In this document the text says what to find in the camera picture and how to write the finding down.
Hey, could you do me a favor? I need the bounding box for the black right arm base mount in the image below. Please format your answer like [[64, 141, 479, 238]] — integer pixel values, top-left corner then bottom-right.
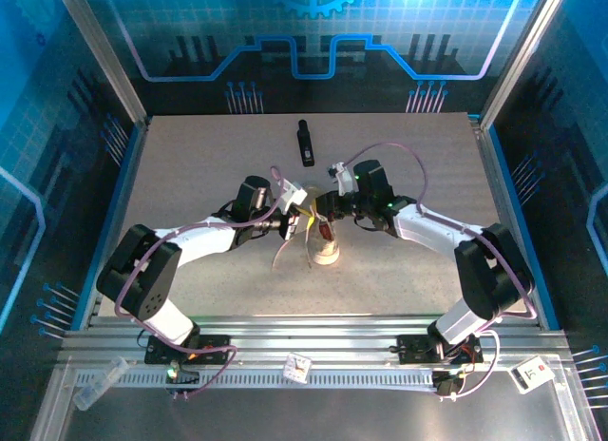
[[389, 334, 485, 366]]

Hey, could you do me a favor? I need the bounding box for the black controller box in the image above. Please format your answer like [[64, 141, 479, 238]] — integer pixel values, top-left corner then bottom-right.
[[164, 364, 200, 395], [434, 370, 469, 398]]

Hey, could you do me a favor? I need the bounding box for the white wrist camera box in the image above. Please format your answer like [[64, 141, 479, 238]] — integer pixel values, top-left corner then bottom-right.
[[276, 178, 308, 210], [326, 161, 355, 195]]

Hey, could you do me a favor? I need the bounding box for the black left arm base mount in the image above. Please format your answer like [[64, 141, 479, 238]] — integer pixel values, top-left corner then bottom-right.
[[143, 334, 233, 366]]

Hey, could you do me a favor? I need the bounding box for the black marker pen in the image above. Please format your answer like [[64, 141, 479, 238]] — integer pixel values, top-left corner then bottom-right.
[[296, 119, 316, 168]]

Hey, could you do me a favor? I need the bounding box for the grey knit sneaker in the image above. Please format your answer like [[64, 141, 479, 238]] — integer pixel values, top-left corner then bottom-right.
[[303, 183, 341, 267]]

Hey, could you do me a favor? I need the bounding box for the aluminium mounting rail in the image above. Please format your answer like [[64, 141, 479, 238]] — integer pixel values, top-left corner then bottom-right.
[[56, 314, 574, 366]]

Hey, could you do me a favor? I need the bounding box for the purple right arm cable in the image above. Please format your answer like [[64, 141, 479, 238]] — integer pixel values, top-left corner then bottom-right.
[[344, 143, 538, 402]]

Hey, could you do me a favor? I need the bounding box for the clear plastic holder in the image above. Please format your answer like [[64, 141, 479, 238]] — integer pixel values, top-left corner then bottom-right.
[[71, 355, 130, 412]]

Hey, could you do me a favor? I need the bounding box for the slotted white cable duct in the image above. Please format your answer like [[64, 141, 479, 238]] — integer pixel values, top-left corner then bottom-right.
[[75, 366, 441, 391]]

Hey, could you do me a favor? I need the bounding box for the aluminium frame post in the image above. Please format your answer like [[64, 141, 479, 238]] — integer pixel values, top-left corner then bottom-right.
[[52, 0, 149, 128], [478, 0, 571, 131]]

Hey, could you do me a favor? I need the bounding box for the white shoelace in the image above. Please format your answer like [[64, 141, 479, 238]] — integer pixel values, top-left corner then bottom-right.
[[271, 212, 317, 271]]

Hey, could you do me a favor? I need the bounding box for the white label card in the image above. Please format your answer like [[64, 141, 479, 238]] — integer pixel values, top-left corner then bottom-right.
[[510, 355, 557, 395]]

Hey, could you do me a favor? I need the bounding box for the black left controller box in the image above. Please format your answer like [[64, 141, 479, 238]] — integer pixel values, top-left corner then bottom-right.
[[164, 364, 200, 395]]

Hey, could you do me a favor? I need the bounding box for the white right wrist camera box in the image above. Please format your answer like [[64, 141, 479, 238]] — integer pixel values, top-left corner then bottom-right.
[[326, 161, 355, 195]]

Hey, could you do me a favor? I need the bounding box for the black right controller box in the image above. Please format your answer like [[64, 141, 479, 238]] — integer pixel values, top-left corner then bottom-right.
[[434, 370, 469, 398]]

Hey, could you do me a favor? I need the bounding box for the small white tag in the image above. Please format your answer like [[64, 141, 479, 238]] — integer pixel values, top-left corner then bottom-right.
[[282, 353, 313, 383]]

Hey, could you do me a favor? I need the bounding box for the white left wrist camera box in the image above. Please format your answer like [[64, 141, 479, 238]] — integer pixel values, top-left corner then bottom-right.
[[276, 178, 308, 210]]

